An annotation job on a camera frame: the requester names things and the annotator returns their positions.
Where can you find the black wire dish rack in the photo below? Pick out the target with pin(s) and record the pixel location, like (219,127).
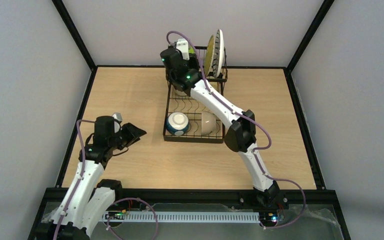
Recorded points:
(193,109)

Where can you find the white slotted cable duct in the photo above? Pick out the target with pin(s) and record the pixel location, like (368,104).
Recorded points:
(181,217)

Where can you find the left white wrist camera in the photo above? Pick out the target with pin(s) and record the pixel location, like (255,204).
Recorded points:
(117,121)

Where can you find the round woven bamboo plate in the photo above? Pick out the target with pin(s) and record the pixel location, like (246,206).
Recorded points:
(208,59)

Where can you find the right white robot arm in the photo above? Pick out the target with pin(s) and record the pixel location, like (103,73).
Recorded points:
(241,125)

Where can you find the white bowl with dark rim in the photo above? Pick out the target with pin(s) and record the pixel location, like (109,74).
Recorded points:
(177,124)

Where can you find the blue striped white plate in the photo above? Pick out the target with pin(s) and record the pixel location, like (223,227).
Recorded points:
(219,54)

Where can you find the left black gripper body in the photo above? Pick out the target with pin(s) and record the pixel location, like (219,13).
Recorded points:
(125,134)

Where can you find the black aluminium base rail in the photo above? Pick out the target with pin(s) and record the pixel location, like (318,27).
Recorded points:
(240,199)

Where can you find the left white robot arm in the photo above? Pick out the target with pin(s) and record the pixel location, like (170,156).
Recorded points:
(88,196)

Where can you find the green plastic plate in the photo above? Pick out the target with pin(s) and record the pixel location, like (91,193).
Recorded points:
(191,52)

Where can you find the plain white bowl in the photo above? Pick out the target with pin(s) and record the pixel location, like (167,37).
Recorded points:
(208,123)

